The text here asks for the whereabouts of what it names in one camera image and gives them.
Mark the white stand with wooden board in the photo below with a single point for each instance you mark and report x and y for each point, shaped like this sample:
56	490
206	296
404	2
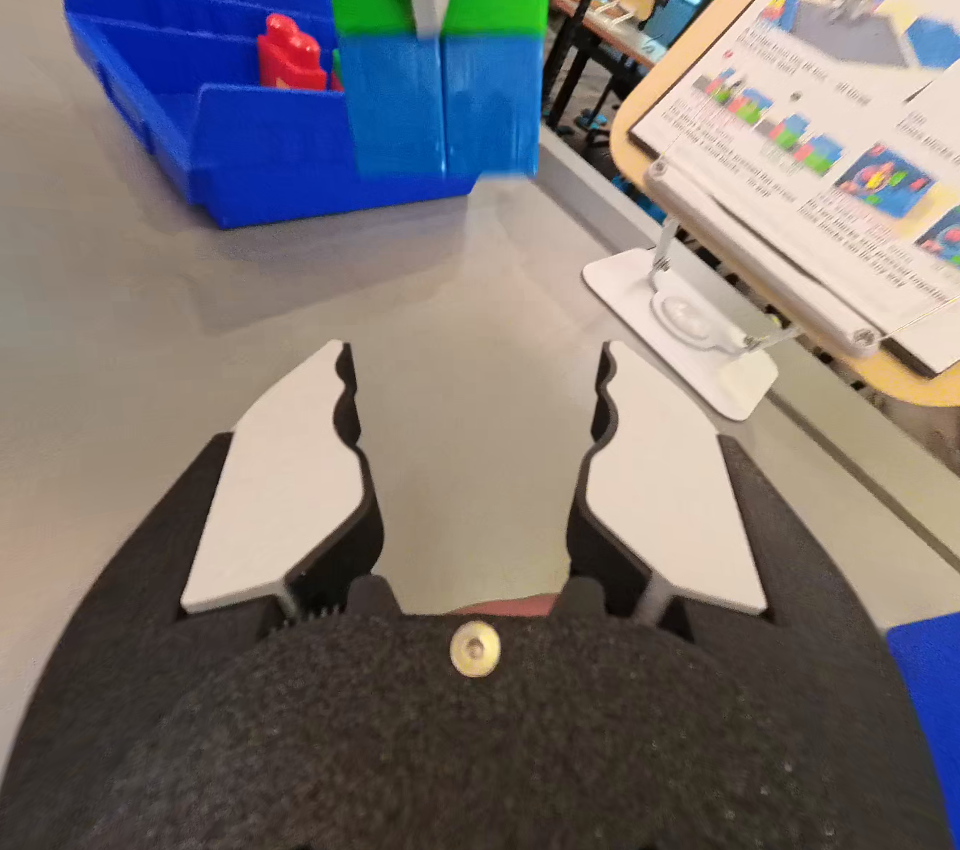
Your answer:
637	288

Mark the person's right hand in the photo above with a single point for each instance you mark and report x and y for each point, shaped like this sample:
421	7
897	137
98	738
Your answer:
517	606

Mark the blue plastic storage bin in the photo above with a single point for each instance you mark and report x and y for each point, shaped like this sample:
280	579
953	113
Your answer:
262	145
934	715

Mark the grey desk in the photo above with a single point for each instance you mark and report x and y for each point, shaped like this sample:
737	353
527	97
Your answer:
112	340

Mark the red toy block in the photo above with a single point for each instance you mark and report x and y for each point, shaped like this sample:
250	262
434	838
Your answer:
289	59

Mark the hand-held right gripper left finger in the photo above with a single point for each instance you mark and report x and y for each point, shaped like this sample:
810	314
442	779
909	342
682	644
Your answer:
277	490

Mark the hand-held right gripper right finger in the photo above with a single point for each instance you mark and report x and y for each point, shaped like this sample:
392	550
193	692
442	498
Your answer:
667	498

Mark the wooden work table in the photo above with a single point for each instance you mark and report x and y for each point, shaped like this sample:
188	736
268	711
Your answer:
600	22

